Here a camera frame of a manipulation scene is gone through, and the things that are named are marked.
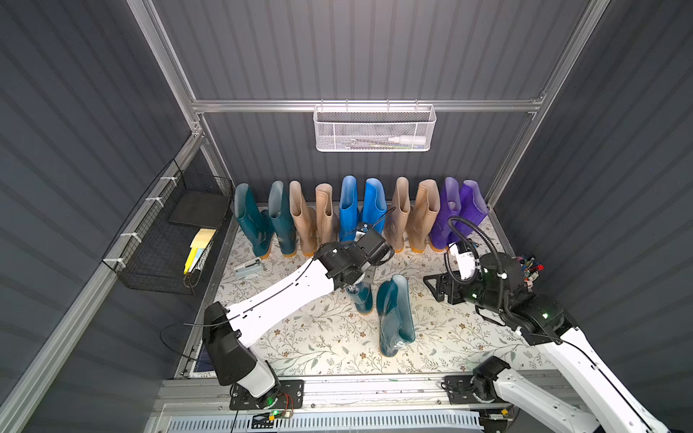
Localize blue rain boot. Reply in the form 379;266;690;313
339;175;359;241
361;178;388;234

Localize beige rain boot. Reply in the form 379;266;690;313
384;177;411;254
289;180;318;257
406;180;440;253
315;183;339;245

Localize purple rain boot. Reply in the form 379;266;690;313
430;177;461;252
448;180;488;245

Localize teal rain boot back row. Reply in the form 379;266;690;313
268;180;296;257

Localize teal rain boot carried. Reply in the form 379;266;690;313
234;183;274;259

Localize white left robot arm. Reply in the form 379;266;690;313
202;229;395;402

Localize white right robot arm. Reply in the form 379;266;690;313
423;253;667;432

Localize pink pen cup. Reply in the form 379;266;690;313
515;255;545;284

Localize small light blue box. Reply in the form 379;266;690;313
234;258;265;280

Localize white tube in basket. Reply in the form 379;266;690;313
387;135;428;149

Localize white vent grille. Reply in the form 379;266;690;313
164;410;484;432

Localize yellow sticky notes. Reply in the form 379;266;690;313
183;228;217;275

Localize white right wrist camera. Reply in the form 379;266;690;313
450;241;476;283

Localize black corrugated cable hose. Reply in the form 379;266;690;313
443;215;507;304

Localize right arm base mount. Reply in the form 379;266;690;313
440;375;502;405

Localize white wire wall basket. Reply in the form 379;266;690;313
312;104;437;153

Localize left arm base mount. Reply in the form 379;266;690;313
229;380;305;411

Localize black wire side basket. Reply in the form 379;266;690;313
102;162;234;295

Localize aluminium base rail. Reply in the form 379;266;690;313
156;370;597;415

